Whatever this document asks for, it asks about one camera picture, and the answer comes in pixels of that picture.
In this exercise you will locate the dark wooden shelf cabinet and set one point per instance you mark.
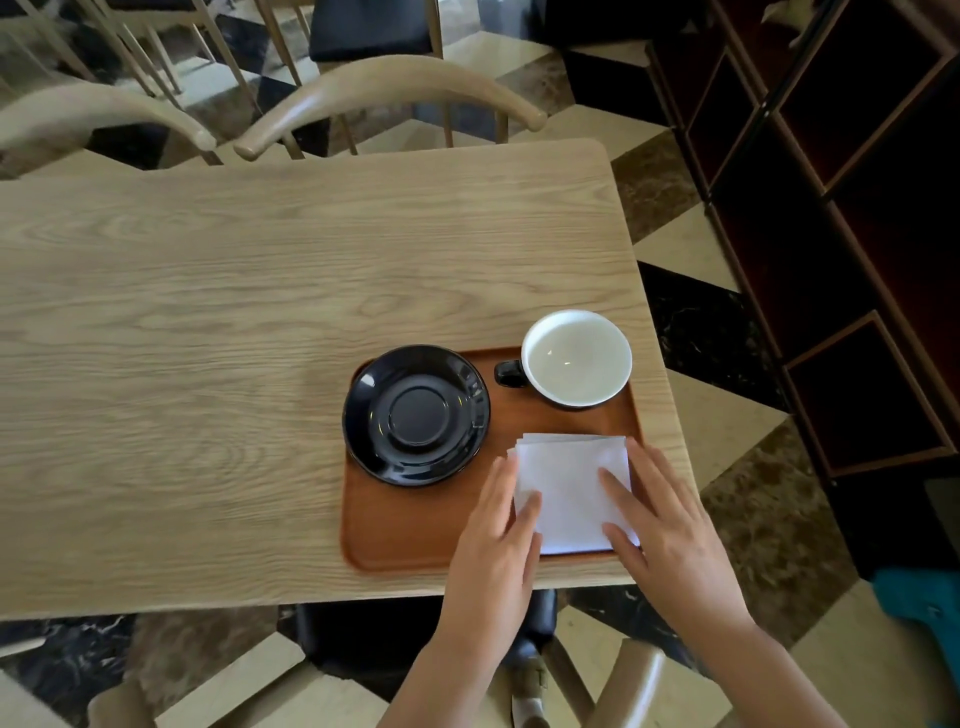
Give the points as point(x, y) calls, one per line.
point(840, 225)

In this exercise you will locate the person's right thumb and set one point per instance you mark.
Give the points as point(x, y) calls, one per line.
point(622, 541)

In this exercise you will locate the beige wooden chair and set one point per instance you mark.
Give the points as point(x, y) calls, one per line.
point(97, 116)
point(142, 37)
point(390, 86)

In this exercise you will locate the person's left forearm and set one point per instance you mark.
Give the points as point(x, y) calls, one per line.
point(450, 682)

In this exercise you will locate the person's left thumb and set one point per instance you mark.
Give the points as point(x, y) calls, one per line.
point(529, 521)

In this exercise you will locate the person's left hand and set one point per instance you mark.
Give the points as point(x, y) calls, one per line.
point(487, 570)

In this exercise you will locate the person's right hand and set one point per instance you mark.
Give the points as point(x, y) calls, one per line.
point(675, 547)

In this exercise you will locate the brown wooden tray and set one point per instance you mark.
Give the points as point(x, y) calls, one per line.
point(420, 525)

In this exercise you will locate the white paper napkin stack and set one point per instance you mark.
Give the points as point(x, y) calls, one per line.
point(571, 487)

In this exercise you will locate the black saucer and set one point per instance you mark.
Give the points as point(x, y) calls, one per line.
point(416, 415)

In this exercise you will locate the black cup white inside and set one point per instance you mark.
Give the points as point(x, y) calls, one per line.
point(576, 358)

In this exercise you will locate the person's right forearm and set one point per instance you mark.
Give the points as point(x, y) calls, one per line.
point(765, 682)

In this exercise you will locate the teal fabric item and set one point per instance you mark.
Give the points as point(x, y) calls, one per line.
point(922, 615)

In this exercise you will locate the wooden chair black cushion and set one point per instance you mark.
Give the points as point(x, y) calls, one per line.
point(375, 637)
point(371, 26)

